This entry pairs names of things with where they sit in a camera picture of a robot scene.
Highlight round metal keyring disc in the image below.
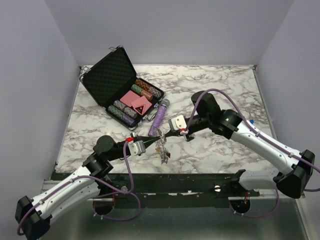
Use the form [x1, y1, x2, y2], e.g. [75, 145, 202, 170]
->
[155, 127, 171, 164]

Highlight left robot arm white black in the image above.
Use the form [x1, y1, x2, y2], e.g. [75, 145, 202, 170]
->
[15, 135, 160, 240]

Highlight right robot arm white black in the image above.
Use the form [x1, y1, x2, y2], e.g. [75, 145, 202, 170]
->
[165, 90, 315, 199]

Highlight purple glitter microphone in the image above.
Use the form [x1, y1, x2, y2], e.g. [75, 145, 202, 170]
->
[148, 98, 170, 137]

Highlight silver key black tag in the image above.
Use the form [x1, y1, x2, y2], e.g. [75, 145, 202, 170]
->
[185, 134, 195, 142]

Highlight pink card box triangle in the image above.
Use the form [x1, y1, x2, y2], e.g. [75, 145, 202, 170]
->
[131, 96, 152, 115]

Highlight pink card deck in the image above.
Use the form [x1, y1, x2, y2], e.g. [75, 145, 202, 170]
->
[120, 90, 141, 106]

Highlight black poker chip case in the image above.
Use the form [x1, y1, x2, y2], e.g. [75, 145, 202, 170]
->
[79, 46, 165, 130]

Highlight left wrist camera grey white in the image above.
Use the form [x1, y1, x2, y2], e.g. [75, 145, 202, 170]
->
[128, 140, 146, 156]

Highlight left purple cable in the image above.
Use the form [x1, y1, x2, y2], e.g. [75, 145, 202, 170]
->
[16, 136, 141, 236]

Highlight black mounting base rail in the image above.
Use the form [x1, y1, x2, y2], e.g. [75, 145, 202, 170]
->
[49, 172, 266, 210]

